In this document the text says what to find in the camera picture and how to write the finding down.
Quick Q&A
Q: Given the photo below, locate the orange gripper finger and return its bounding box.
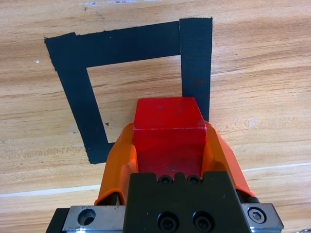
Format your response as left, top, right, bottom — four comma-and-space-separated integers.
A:
200, 121, 260, 204
94, 122, 139, 206

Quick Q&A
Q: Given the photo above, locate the red wooden cube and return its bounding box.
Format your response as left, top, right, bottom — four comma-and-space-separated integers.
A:
133, 97, 207, 179

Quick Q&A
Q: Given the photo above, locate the black tape square outline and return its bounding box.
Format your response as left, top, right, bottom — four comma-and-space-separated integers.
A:
44, 17, 213, 165

